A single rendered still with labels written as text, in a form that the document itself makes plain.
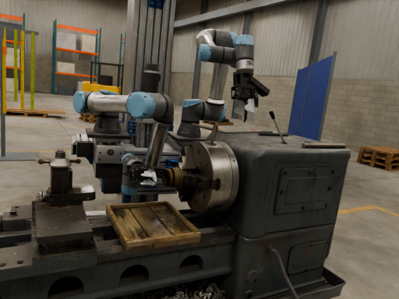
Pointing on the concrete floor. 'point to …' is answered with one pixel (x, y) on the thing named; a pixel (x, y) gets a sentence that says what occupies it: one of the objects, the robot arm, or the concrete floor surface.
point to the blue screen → (311, 98)
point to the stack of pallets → (88, 117)
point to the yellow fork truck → (105, 83)
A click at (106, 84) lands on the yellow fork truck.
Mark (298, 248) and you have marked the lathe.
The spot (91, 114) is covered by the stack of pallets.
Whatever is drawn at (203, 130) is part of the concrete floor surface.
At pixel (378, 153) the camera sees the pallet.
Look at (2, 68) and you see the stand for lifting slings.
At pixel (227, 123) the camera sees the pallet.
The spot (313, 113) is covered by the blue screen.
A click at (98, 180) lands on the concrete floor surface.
